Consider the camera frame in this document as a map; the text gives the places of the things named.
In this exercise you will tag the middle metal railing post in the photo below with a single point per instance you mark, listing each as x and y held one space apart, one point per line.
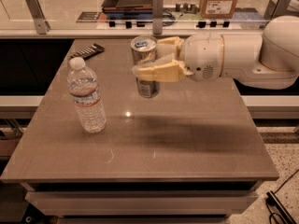
157 16

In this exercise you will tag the brown cardboard box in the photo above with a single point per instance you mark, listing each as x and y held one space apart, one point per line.
217 9

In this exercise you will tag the silver Red Bull can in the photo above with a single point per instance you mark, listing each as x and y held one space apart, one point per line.
144 50

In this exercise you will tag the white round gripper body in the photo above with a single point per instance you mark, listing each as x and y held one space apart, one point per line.
202 57

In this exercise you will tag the left metal railing post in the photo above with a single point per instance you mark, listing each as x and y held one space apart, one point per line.
40 22

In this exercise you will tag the clear plastic water bottle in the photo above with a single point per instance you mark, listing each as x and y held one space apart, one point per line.
84 89

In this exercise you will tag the black device on floor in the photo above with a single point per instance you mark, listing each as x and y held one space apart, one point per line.
277 210

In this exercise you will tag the metal railing post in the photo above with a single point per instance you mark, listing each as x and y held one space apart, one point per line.
40 22
157 16
277 9

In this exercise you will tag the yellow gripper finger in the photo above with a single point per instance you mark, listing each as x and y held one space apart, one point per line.
165 69
169 47

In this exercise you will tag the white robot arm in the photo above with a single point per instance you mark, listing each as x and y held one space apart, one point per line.
266 60

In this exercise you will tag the dark RXBAR chocolate bar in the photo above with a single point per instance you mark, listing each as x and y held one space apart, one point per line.
88 52

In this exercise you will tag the right metal railing post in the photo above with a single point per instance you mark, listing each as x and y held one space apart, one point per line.
277 9

